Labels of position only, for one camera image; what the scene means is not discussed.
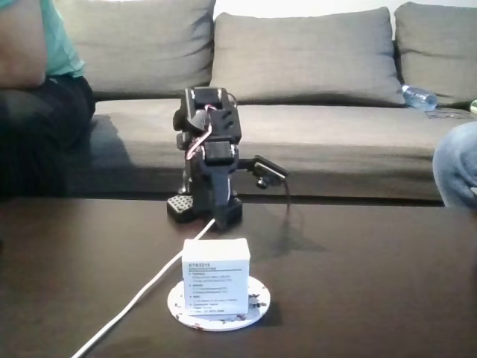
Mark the white servo box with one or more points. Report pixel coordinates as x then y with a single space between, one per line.
216 276

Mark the black table clamp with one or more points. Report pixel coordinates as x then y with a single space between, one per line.
179 209

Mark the round cartoon mouse print coaster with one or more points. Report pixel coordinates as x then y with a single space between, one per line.
257 309

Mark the grey sofa back cushion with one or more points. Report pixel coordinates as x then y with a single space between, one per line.
316 56
439 48
141 48

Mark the grey fabric sofa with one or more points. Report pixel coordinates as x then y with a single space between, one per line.
354 149

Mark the clear plastic water bottle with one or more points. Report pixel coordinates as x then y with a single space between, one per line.
419 97

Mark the flat magazine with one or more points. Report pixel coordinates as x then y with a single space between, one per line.
447 114

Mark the small green object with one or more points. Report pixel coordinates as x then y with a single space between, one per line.
473 106

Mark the black oval gripper camera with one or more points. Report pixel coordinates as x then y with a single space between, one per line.
270 172

